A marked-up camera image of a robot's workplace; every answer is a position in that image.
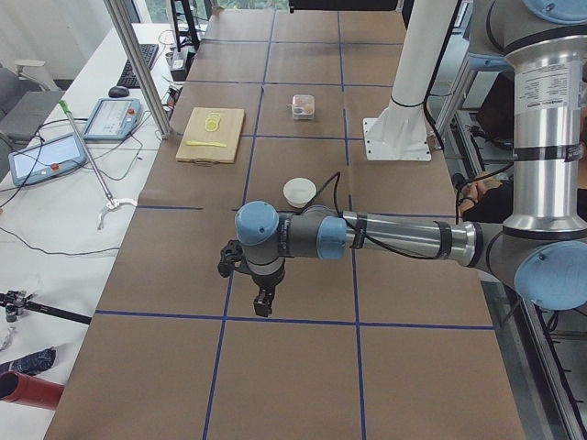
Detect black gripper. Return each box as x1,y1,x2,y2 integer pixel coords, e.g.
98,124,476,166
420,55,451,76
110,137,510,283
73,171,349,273
250,265,285,317

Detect clear plastic egg box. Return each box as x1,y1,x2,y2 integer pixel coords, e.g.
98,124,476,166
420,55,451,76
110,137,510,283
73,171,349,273
291,94,316,120

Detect white paper bowl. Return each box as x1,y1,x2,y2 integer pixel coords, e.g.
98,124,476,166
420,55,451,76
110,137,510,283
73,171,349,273
282,177,316,208

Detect wooden cutting board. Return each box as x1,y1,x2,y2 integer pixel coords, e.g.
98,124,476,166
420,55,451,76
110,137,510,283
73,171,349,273
175,107,245,163

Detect yellow plastic knife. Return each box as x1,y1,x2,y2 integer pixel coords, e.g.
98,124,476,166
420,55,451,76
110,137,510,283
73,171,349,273
185,140,227,148

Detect yellow lemon slices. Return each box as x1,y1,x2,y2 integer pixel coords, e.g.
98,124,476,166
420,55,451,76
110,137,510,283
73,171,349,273
205,112,222,132

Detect dark blue crumpled cloth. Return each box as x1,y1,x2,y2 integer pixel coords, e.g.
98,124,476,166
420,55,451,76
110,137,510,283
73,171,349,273
1,347,57,376

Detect blue teach pendant far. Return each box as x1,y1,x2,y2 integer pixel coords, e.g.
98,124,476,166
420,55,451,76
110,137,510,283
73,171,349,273
83,97,142,142

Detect blue teach pendant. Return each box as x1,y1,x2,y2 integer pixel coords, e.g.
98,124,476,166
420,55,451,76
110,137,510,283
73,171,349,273
8,133,87,187
83,97,142,142

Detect seated person in black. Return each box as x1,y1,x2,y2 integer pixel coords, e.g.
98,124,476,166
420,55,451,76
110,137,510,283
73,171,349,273
458,73,586,224

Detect black tripod tool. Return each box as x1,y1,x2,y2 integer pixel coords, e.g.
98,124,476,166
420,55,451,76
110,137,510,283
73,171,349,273
0,291,92,325

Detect black computer mouse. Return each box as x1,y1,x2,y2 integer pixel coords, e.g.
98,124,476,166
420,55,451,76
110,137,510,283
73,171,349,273
108,85,129,98

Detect black keyboard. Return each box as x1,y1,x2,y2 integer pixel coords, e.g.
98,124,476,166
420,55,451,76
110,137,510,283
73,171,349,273
116,43,161,89

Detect red cylinder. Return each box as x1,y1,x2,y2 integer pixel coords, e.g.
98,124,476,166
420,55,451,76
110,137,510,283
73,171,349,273
1,371,64,411

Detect blue teach pendant near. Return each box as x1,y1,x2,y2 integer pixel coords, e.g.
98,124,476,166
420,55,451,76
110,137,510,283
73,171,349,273
8,133,87,187

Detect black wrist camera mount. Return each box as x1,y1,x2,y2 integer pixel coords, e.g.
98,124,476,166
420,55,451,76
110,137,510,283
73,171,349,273
217,239,251,278

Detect black camera cable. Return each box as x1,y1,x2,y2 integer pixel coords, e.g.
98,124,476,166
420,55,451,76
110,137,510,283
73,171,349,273
300,171,464,261

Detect grabber stick with green handle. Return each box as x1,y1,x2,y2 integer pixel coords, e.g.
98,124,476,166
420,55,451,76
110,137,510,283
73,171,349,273
59,99,138,230

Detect white camera stand pillar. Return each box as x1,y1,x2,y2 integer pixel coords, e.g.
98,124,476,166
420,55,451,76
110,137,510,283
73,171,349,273
363,0,460,161

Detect aluminium frame post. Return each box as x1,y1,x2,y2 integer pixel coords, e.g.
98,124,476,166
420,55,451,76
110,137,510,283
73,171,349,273
104,0,172,139

